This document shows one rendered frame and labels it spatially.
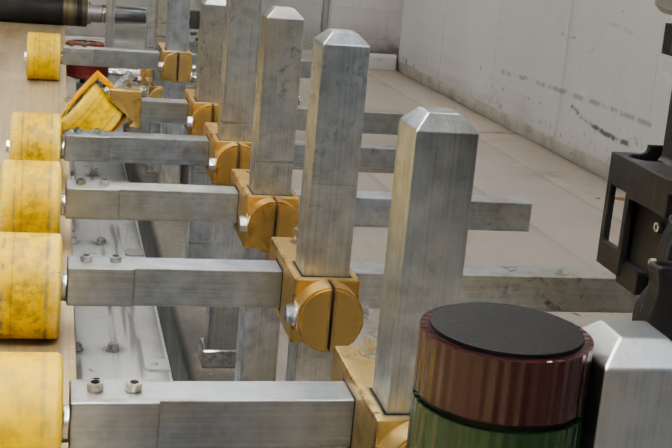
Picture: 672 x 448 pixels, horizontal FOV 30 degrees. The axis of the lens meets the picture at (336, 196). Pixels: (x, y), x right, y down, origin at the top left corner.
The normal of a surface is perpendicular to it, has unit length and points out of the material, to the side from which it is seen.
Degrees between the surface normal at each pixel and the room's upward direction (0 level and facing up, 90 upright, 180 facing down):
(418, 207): 90
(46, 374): 22
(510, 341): 0
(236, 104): 90
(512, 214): 90
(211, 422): 90
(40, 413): 56
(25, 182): 45
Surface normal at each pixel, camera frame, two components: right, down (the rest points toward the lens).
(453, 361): -0.65, 0.12
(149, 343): 0.09, -0.97
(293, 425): 0.21, 0.25
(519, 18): -0.97, -0.03
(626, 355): 0.21, -0.51
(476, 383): -0.42, 0.18
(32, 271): 0.22, -0.30
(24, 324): 0.15, 0.62
